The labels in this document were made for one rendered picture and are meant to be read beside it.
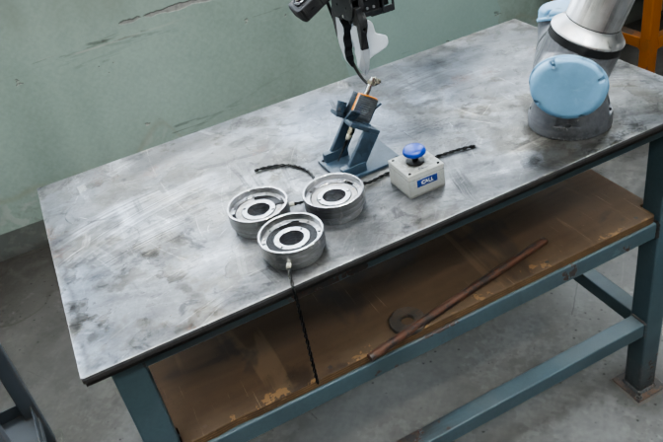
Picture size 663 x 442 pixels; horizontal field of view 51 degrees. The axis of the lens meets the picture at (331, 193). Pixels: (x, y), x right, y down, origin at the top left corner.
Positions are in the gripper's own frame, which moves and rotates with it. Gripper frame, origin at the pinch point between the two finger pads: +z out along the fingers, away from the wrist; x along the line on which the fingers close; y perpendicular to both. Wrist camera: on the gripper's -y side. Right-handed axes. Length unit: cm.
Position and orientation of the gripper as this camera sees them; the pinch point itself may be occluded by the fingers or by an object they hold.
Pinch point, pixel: (354, 64)
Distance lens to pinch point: 124.2
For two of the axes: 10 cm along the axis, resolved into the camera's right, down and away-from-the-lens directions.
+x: -4.6, -4.3, 7.8
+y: 8.7, -3.7, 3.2
